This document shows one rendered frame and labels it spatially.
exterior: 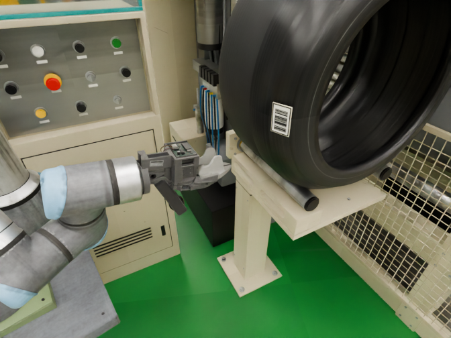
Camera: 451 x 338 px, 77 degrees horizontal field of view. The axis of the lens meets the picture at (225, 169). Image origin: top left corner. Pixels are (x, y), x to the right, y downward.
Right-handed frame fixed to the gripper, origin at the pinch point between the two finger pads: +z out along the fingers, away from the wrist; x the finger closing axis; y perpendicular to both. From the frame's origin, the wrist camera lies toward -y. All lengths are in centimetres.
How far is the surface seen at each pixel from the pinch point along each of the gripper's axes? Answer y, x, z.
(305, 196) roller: -6.5, -9.2, 19.3
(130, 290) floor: -104, 49, -18
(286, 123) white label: 16.5, -11.6, 4.5
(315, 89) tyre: 22.7, -12.2, 8.9
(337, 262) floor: -90, 11, 91
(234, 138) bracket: -5.7, 23.0, 16.1
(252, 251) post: -74, 26, 38
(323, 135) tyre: -2.6, 11.3, 43.6
